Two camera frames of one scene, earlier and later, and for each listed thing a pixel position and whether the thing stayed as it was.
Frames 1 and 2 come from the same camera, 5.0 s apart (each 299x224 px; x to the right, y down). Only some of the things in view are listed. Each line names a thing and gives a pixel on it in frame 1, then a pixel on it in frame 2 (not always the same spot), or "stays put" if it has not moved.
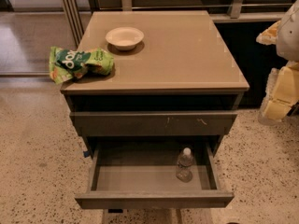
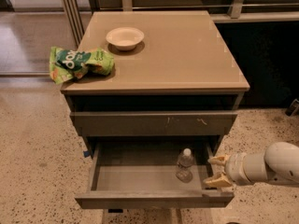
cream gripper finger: (269, 36) to (219, 160)
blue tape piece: (86, 153) stays put
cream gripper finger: (281, 93) to (219, 181)
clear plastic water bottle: (184, 168) stays put
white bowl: (124, 37) stays put
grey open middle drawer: (143, 175) stays put
